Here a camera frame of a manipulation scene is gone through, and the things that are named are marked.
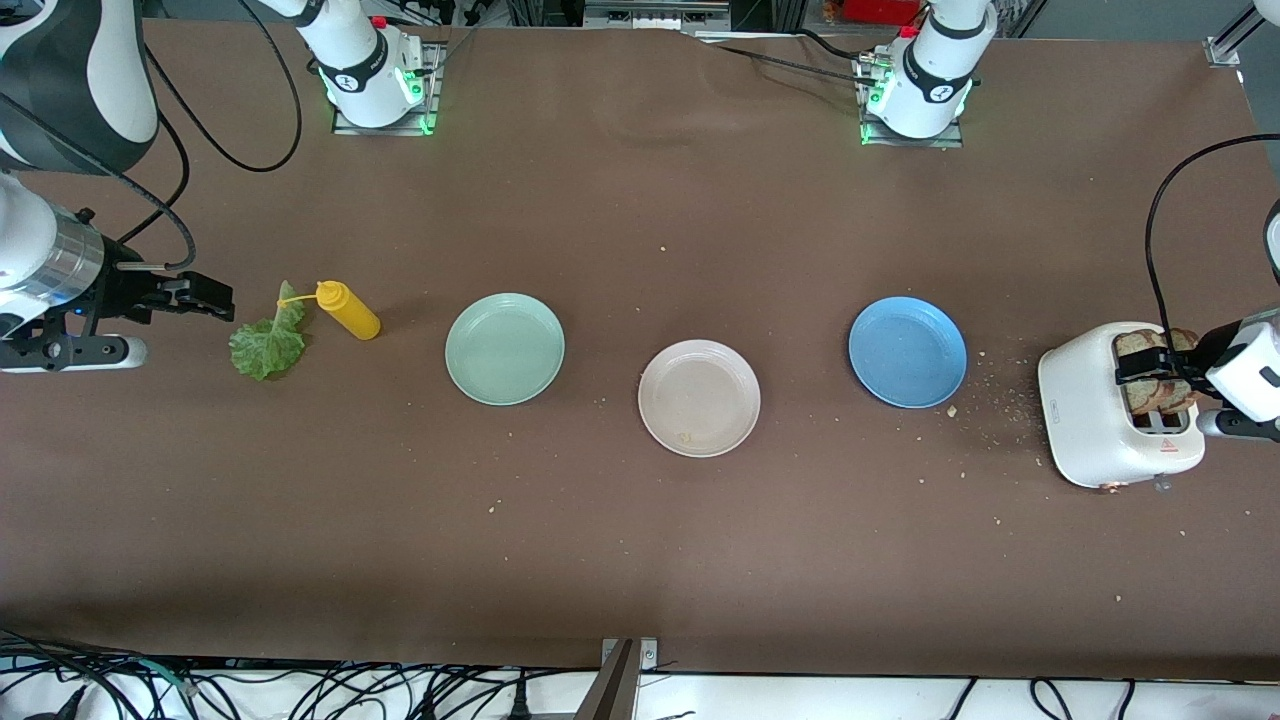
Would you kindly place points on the white toaster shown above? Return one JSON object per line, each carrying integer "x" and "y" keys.
{"x": 1085, "y": 410}

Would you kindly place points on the red box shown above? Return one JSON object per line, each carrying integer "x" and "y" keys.
{"x": 880, "y": 10}

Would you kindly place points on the green lettuce leaf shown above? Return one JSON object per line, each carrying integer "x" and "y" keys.
{"x": 265, "y": 350}

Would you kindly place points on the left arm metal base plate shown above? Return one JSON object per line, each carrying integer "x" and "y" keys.
{"x": 940, "y": 143}

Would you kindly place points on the black power plug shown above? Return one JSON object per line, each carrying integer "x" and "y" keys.
{"x": 519, "y": 703}

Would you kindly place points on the grey metal box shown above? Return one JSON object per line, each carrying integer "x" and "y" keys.
{"x": 650, "y": 15}

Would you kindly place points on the blue plate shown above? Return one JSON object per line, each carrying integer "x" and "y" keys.
{"x": 908, "y": 352}

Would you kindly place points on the aluminium frame corner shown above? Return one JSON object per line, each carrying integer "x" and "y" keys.
{"x": 1222, "y": 50}

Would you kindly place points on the pale green plate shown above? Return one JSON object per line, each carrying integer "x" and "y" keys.
{"x": 505, "y": 350}

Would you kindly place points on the brown bread slice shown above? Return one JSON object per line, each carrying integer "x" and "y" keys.
{"x": 1143, "y": 398}
{"x": 1180, "y": 400}

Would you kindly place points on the grey aluminium profile beam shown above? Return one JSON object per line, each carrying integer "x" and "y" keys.
{"x": 610, "y": 695}

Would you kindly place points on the silver metal bracket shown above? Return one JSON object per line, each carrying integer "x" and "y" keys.
{"x": 648, "y": 655}

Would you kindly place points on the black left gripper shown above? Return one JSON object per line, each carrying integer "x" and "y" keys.
{"x": 1207, "y": 349}

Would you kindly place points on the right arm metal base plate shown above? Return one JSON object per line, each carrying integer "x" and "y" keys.
{"x": 345, "y": 128}

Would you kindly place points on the yellow squeeze bottle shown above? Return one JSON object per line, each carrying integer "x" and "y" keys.
{"x": 350, "y": 312}

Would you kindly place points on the beige plate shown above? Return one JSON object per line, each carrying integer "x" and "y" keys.
{"x": 700, "y": 400}

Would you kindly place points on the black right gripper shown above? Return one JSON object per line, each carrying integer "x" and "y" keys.
{"x": 124, "y": 295}

